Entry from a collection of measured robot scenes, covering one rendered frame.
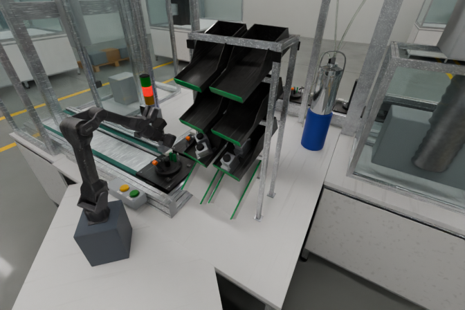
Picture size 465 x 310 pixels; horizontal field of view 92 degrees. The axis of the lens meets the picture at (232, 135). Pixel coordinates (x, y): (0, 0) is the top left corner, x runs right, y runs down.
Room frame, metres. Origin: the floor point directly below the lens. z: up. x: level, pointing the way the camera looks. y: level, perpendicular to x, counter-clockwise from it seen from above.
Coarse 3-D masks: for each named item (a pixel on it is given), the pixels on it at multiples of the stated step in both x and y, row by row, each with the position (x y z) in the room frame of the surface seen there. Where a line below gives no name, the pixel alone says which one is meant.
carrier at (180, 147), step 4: (192, 132) 1.26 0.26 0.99; (192, 136) 1.19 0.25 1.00; (184, 140) 1.19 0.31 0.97; (192, 140) 1.16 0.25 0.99; (176, 144) 1.15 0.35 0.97; (180, 144) 1.15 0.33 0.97; (184, 144) 1.15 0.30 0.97; (188, 144) 1.12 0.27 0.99; (172, 148) 1.10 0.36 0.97; (176, 148) 1.10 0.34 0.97; (180, 148) 1.11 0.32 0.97; (184, 148) 1.11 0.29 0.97; (176, 152) 1.07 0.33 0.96; (180, 152) 1.06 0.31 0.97; (184, 156) 1.04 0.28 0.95; (192, 160) 1.01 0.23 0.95
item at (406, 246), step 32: (352, 192) 0.89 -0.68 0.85; (384, 192) 0.88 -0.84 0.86; (320, 224) 0.94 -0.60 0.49; (352, 224) 0.86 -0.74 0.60; (384, 224) 0.79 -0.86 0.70; (416, 224) 0.73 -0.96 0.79; (448, 224) 0.68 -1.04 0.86; (320, 256) 0.91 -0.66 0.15; (352, 256) 0.82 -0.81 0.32; (384, 256) 0.75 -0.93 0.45; (416, 256) 0.69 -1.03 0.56; (448, 256) 0.64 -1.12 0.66; (384, 288) 0.71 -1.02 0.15; (416, 288) 0.64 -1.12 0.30; (448, 288) 0.59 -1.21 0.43
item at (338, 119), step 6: (276, 102) 1.86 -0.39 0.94; (294, 102) 1.82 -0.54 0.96; (336, 102) 1.86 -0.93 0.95; (276, 108) 1.86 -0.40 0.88; (288, 108) 1.80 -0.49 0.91; (294, 108) 1.77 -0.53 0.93; (294, 114) 1.77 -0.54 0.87; (306, 114) 1.72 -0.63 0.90; (336, 114) 1.61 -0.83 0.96; (342, 114) 1.61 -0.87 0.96; (336, 120) 1.60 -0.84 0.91; (342, 120) 1.58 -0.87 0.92; (360, 120) 1.52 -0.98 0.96; (336, 126) 1.59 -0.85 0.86; (342, 126) 1.58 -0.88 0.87
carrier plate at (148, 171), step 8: (184, 160) 0.99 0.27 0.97; (144, 168) 0.92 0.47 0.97; (152, 168) 0.92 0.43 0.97; (184, 168) 0.92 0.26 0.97; (144, 176) 0.86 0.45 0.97; (152, 176) 0.86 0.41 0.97; (160, 176) 0.86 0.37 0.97; (176, 176) 0.86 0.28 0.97; (184, 176) 0.86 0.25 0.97; (160, 184) 0.80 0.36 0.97; (168, 184) 0.80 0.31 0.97; (176, 184) 0.81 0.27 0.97; (168, 192) 0.77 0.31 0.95
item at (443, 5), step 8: (440, 0) 7.24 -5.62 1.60; (448, 0) 7.16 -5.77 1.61; (456, 0) 7.08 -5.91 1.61; (424, 8) 8.04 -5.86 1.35; (432, 8) 7.29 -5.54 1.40; (440, 8) 7.20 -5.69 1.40; (448, 8) 7.12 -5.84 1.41; (432, 16) 7.25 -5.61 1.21; (440, 16) 7.17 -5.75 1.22; (448, 16) 7.08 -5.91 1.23; (424, 24) 7.30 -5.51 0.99; (432, 24) 7.21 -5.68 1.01; (440, 24) 7.12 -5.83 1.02
